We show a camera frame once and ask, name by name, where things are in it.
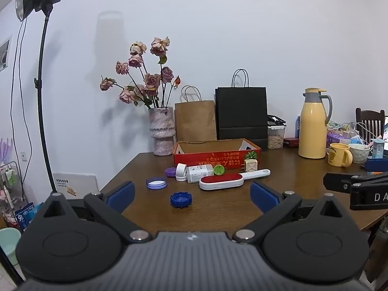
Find white flat board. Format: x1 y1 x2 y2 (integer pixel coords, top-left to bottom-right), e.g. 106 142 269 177
52 173 100 200

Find purple tissue packet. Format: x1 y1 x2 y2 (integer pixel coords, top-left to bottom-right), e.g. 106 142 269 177
327 129 346 146

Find ribbed plastic jar lid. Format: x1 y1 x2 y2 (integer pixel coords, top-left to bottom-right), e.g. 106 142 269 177
146 177 168 190

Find blue notebook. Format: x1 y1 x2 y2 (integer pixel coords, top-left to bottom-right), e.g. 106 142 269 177
364 158 388 173

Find blue tissue packets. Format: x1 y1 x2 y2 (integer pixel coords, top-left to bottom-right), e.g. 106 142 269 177
15 202 44 234

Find purple marbled ceramic vase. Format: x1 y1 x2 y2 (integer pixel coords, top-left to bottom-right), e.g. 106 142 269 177
148 107 176 156

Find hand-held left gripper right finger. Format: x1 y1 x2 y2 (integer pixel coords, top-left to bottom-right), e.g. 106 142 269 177
233 181 348 243

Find dark wooden chair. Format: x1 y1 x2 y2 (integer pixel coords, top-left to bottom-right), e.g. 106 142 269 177
356 107 386 146

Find black paper bag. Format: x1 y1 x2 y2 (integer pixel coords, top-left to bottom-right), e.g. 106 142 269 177
215 69 268 151

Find yellow smiley mug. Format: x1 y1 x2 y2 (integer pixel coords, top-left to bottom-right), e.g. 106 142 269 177
326 143 354 168

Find red and white lint brush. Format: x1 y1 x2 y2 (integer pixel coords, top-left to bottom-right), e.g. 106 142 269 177
199 169 271 191

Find wall picture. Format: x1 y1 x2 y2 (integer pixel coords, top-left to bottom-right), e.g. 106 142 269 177
0 35 13 73

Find black light cable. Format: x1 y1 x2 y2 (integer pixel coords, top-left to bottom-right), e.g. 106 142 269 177
10 17 33 166

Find mint green bucket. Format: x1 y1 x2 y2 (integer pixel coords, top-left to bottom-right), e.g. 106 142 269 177
0 227 22 266

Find dried pink roses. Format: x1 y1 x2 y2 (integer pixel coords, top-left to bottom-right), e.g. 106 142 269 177
100 36 181 110

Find blue ribbed bottle cap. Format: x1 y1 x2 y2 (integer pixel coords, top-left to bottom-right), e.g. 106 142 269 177
170 192 193 209

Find yellow thermos jug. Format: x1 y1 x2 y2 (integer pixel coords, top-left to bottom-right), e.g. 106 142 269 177
298 88 333 159

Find clear bottle with white cap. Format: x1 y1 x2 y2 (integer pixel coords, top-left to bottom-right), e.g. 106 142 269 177
176 163 215 184

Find metal storage rack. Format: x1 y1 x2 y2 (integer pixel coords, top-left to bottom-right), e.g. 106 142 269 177
0 161 26 220

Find brown paper bag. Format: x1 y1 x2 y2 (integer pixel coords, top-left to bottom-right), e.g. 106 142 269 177
174 85 217 143

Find white textured cup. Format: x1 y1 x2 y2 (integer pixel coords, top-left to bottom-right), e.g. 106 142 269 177
348 143 371 164

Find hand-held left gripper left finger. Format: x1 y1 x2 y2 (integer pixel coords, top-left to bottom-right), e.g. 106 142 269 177
39 181 153 243

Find red cardboard box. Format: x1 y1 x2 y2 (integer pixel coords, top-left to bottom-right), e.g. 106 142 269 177
173 138 261 170

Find clear seed storage container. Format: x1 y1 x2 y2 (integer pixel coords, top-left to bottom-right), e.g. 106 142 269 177
267 114 287 150

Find black light stand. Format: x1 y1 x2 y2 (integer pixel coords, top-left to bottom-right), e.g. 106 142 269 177
34 5 59 193

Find purple plastic hangers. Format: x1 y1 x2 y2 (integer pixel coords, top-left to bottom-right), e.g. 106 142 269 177
0 138 14 166

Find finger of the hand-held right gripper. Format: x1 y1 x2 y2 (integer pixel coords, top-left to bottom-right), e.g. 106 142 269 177
323 172 388 193

